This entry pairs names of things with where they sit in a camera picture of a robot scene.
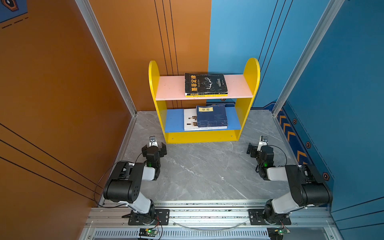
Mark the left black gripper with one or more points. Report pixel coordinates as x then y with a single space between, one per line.
162 151

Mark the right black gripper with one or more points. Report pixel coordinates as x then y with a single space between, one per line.
254 150

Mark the white book with brown bars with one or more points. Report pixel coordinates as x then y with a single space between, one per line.
190 120

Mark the dark blue book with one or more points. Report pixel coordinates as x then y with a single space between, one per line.
213 113
212 128
212 124

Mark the dark book underneath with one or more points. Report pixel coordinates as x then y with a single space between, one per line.
205 84

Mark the yellow book with cartoon man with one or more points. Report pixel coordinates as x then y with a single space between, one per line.
204 95

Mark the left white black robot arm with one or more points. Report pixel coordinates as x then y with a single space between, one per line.
124 183

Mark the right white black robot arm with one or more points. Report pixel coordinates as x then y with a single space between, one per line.
307 187

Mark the yellow shelf with pink and blue boards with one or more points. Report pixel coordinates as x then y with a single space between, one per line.
243 88

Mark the right green circuit board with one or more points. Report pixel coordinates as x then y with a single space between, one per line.
277 233

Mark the green circuit board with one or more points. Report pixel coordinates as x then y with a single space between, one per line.
148 233
277 233

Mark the left green circuit board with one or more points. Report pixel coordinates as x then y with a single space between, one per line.
148 233

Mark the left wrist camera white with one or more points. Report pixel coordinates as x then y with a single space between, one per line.
153 141

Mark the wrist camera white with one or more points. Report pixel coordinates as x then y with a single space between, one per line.
153 141
263 141

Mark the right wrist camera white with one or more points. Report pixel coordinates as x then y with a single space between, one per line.
263 141

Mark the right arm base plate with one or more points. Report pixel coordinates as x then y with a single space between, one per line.
260 217

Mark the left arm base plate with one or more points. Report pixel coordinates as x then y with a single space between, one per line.
159 216

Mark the aluminium rail frame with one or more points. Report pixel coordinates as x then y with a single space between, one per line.
209 220

